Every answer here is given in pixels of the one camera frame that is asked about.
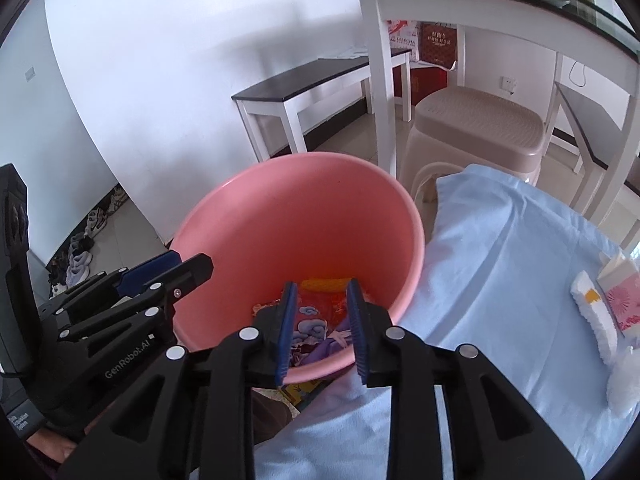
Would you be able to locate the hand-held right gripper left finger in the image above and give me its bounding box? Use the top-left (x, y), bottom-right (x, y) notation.
top-left (57, 282), bottom-right (299, 480)

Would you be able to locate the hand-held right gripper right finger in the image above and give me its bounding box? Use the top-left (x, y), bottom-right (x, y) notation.
top-left (346, 280), bottom-right (586, 480)

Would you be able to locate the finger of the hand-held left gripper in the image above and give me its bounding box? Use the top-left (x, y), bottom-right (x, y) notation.
top-left (49, 254), bottom-right (214, 362)
top-left (37, 250), bottom-right (182, 318)

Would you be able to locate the blue white printed wrapper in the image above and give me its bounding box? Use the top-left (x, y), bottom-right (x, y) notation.
top-left (290, 317), bottom-right (361, 366)

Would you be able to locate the red plastic bag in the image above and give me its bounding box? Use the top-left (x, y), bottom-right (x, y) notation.
top-left (295, 287), bottom-right (373, 333)

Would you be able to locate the pink plastic bucket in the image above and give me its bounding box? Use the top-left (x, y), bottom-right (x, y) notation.
top-left (170, 151), bottom-right (426, 382)

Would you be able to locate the person's left hand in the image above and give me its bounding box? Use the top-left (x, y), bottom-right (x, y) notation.
top-left (25, 427), bottom-right (87, 466)

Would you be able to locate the yellow printed mat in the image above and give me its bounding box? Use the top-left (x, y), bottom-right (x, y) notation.
top-left (277, 377), bottom-right (331, 406)

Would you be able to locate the row of shoes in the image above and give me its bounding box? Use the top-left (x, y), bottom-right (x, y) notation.
top-left (47, 185), bottom-right (131, 301)

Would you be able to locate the brown rounded object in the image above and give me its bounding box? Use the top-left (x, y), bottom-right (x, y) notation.
top-left (250, 390), bottom-right (293, 446)

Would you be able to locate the light blue floral cloth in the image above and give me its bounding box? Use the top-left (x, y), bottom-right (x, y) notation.
top-left (252, 162), bottom-right (640, 480)

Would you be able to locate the long dark top white bench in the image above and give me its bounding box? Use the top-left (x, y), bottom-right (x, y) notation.
top-left (231, 47), bottom-right (412, 158)

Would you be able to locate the white foam piece yellow label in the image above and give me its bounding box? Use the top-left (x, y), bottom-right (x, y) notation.
top-left (570, 270), bottom-right (621, 366)

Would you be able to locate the beige plastic stool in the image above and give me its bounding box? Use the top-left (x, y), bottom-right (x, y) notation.
top-left (397, 85), bottom-right (546, 206)

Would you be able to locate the large red box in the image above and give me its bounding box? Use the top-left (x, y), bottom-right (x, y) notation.
top-left (392, 62), bottom-right (448, 106)

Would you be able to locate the pink white paper bag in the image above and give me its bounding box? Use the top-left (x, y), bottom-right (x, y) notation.
top-left (597, 252), bottom-right (640, 336)

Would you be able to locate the white plastic bag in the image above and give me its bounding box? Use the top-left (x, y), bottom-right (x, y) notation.
top-left (605, 345), bottom-right (640, 416)

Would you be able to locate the white table glass top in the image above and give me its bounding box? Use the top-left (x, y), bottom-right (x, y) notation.
top-left (290, 0), bottom-right (640, 251)

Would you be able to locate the white red paper bag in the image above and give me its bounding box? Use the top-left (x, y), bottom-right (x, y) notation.
top-left (387, 19), bottom-right (423, 63)

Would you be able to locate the dark red paper bag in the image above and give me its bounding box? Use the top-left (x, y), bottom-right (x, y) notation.
top-left (417, 22), bottom-right (459, 71)

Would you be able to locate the short dark top white bench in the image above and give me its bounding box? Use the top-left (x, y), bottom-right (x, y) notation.
top-left (547, 80), bottom-right (640, 183)

